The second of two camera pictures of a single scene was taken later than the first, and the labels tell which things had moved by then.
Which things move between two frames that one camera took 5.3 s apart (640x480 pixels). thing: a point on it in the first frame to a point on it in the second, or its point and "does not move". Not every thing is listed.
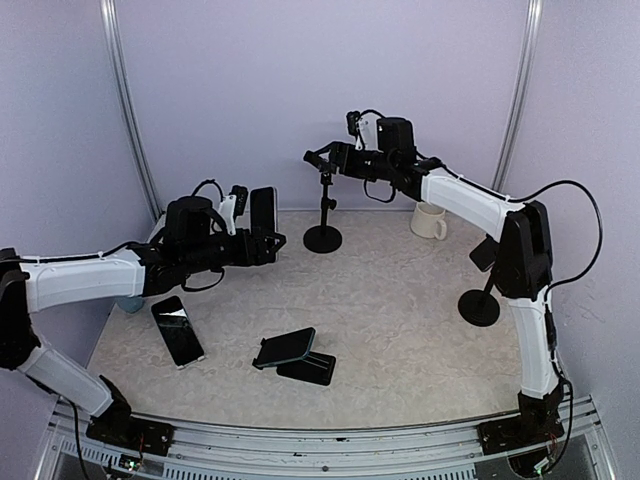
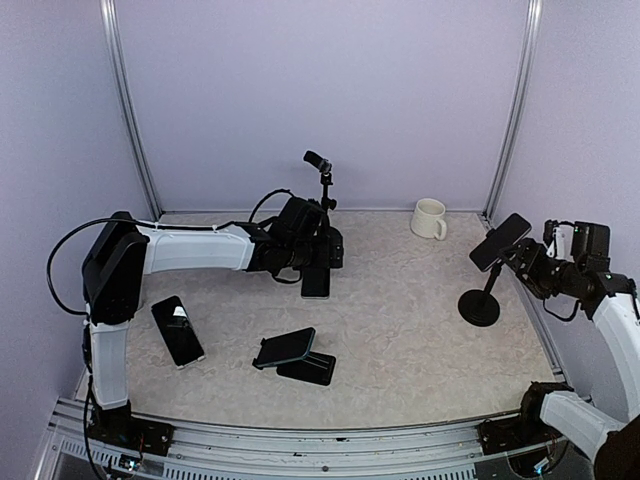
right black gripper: x=338 y=148 to x=529 y=246
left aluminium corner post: x=112 y=28 does not move
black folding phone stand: x=316 y=367 does not move
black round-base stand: x=480 y=308 does not move
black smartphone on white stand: x=178 y=332 does not move
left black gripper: x=259 y=255 to x=338 y=252
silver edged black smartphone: x=264 y=210 to x=315 y=283
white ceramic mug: x=428 y=222 does not move
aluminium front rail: x=260 y=453 does not move
